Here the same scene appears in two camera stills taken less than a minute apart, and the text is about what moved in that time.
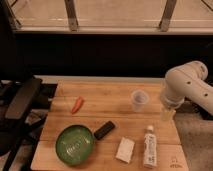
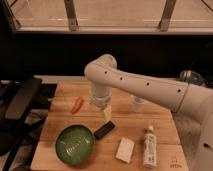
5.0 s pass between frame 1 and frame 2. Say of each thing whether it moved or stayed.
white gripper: moved
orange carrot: stayed
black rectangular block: stayed
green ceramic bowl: stayed
